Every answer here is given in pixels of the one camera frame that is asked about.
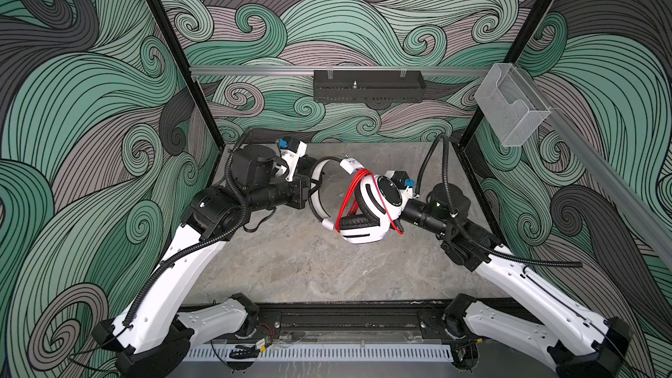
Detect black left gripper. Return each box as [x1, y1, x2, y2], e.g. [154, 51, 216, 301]
[247, 172, 320, 215]

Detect red headphone cable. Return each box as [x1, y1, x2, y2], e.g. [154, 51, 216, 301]
[334, 169, 405, 236]

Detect white black headphones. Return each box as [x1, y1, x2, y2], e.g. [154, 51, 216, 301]
[308, 157, 416, 244]

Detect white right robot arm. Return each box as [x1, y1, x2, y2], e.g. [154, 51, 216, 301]
[385, 136, 633, 377]

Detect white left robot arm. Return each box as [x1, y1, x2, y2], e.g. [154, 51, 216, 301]
[93, 136, 313, 377]

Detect black corner frame post left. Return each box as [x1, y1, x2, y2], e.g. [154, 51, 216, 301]
[145, 0, 226, 153]

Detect black corner frame post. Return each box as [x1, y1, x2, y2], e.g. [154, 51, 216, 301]
[455, 0, 553, 154]
[145, 0, 226, 153]

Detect black wall shelf tray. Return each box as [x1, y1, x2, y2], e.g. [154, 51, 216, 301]
[313, 71, 427, 106]

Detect aluminium wall rail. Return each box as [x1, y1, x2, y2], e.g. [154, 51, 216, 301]
[189, 65, 490, 78]

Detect white slotted cable duct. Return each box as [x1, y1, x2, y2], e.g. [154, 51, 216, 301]
[184, 343, 453, 363]

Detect black front frame rail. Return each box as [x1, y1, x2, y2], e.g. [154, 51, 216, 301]
[177, 298, 474, 341]

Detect clear plastic wall bin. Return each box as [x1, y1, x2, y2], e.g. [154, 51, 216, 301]
[474, 63, 551, 148]

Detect right side aluminium rail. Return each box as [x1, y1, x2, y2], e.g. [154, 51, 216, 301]
[521, 70, 671, 265]

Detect black corner frame post right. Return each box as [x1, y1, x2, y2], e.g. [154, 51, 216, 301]
[455, 0, 553, 154]

